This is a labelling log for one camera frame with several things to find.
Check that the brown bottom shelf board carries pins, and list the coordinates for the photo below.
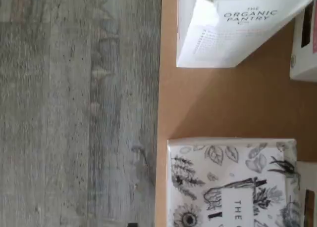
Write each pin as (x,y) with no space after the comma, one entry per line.
(235,101)

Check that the white box green strip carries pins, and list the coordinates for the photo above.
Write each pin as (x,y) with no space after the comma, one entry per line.
(223,182)

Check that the white box pink strip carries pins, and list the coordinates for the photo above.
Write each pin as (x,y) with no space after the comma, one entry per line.
(235,34)

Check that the white floral box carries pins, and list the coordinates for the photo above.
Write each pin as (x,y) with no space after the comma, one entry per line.
(304,61)

